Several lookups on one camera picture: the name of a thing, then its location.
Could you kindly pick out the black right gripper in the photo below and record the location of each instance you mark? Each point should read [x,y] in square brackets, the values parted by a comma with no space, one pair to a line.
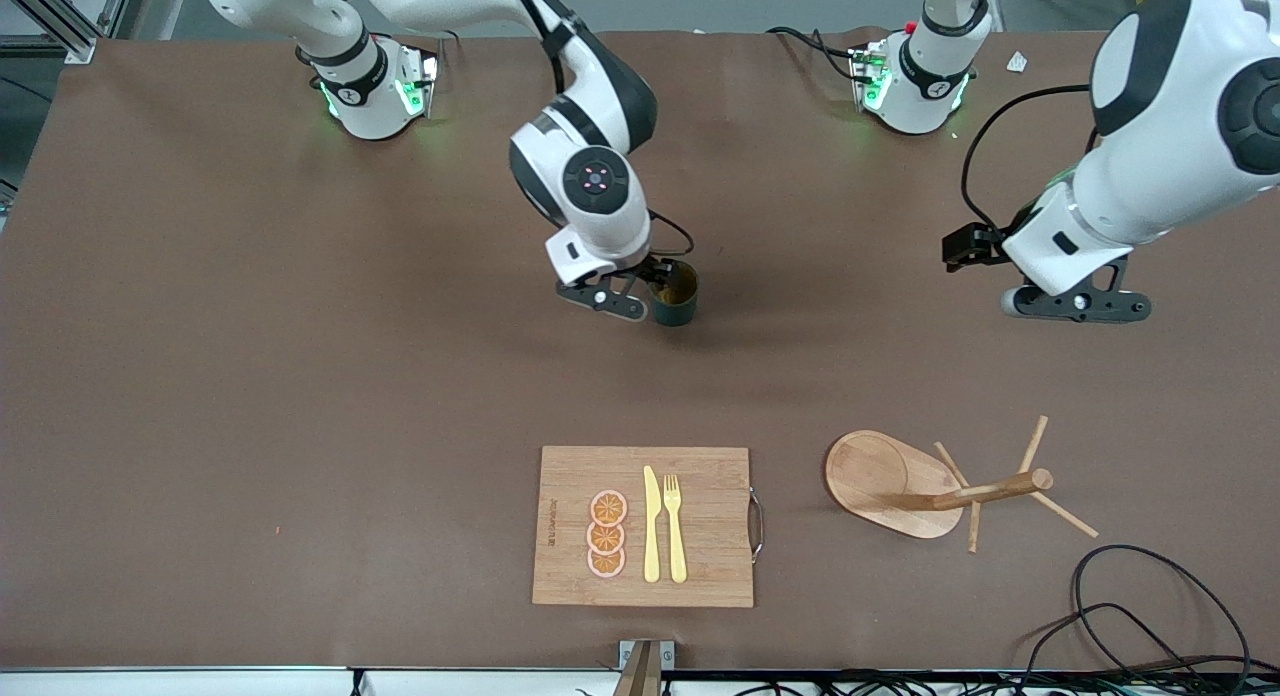
[655,271]

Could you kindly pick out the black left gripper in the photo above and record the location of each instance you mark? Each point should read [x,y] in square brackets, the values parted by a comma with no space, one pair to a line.
[978,245]

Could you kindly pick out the teal cup with yellow inside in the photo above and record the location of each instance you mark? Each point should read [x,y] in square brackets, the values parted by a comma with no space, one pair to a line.
[675,311]

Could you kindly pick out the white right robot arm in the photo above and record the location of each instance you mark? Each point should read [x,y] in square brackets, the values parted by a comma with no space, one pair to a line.
[605,236]

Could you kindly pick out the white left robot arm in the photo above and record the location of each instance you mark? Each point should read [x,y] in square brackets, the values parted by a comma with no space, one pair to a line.
[1160,146]

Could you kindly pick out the wooden cup rack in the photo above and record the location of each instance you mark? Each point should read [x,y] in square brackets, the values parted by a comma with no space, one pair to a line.
[880,481]

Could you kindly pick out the white paper scrap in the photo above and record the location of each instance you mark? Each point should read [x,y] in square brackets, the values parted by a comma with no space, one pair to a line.
[1017,62]

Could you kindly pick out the orange slice toy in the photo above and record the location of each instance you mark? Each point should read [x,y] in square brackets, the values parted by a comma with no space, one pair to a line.
[608,507]

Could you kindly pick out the yellow plastic knife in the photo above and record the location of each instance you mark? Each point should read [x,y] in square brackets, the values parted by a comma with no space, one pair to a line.
[651,526]

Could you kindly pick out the bamboo cutting board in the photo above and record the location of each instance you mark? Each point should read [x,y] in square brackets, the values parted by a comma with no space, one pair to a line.
[712,536]

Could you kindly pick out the yellow plastic fork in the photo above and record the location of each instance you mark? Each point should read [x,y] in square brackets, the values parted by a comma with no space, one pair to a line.
[677,541]

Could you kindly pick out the metal mounting bracket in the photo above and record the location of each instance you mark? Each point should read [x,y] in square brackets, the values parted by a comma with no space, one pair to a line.
[630,654]

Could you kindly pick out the aluminium frame post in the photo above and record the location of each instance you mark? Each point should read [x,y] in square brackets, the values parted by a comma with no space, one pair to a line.
[80,48]

